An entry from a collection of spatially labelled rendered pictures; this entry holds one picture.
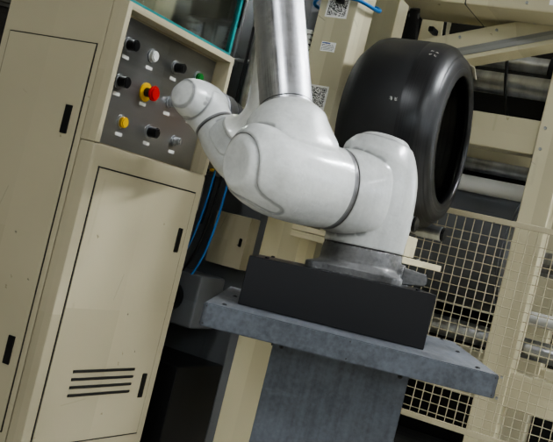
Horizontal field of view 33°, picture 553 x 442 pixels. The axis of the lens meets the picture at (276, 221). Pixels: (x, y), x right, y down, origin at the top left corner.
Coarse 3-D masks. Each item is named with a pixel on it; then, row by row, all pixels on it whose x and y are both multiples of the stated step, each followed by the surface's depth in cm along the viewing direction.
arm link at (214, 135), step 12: (252, 84) 221; (252, 96) 221; (252, 108) 221; (216, 120) 229; (228, 120) 226; (240, 120) 224; (204, 132) 230; (216, 132) 227; (228, 132) 224; (204, 144) 230; (216, 144) 227; (216, 156) 227; (216, 168) 229
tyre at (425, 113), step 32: (384, 64) 266; (416, 64) 264; (448, 64) 266; (352, 96) 265; (384, 96) 261; (416, 96) 258; (448, 96) 265; (352, 128) 264; (384, 128) 260; (416, 128) 257; (448, 128) 307; (416, 160) 259; (448, 160) 307; (448, 192) 293
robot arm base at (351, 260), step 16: (320, 256) 178; (336, 256) 175; (352, 256) 173; (368, 256) 173; (384, 256) 174; (400, 256) 177; (336, 272) 173; (352, 272) 172; (368, 272) 172; (384, 272) 172; (400, 272) 176; (416, 272) 177
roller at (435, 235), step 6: (420, 228) 293; (426, 228) 292; (432, 228) 291; (438, 228) 291; (444, 228) 291; (414, 234) 295; (420, 234) 293; (426, 234) 292; (432, 234) 291; (438, 234) 290; (444, 234) 291; (438, 240) 291
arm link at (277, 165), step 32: (256, 0) 182; (288, 0) 179; (256, 32) 180; (288, 32) 176; (288, 64) 173; (288, 96) 169; (256, 128) 163; (288, 128) 164; (320, 128) 167; (224, 160) 166; (256, 160) 160; (288, 160) 160; (320, 160) 164; (352, 160) 170; (256, 192) 162; (288, 192) 162; (320, 192) 164; (352, 192) 168; (320, 224) 170
